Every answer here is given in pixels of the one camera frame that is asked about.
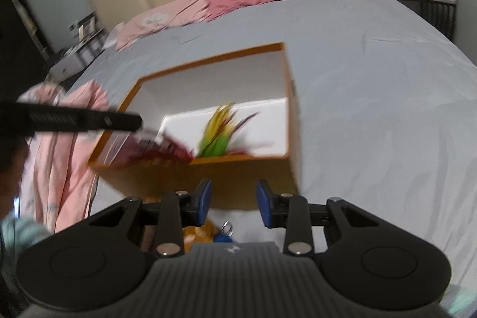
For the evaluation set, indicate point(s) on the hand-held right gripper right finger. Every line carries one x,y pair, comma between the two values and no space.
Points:
264,202

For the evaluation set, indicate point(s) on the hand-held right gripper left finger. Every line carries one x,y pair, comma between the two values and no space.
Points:
205,200

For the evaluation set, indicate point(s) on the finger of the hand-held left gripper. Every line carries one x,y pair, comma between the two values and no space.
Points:
108,120

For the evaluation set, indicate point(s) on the orange cardboard box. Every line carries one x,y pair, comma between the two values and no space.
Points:
223,176

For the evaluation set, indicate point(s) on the red green yellow feather toy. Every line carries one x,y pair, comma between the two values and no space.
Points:
214,139

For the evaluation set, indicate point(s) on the orange plush toy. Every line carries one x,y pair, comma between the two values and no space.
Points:
199,238

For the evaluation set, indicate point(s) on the pink and white quilt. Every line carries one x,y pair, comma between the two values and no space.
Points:
59,161

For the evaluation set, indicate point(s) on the teal striped fleece clothing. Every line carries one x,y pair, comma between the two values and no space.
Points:
22,239

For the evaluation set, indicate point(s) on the light pink pillow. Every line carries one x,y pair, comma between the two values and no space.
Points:
164,20

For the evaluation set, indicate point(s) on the dark open closet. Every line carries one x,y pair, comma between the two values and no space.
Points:
18,23

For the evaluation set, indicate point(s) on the bed with grey sheet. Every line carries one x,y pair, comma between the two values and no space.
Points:
372,98

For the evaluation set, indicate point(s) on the silver photo frame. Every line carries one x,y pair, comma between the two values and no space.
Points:
87,27

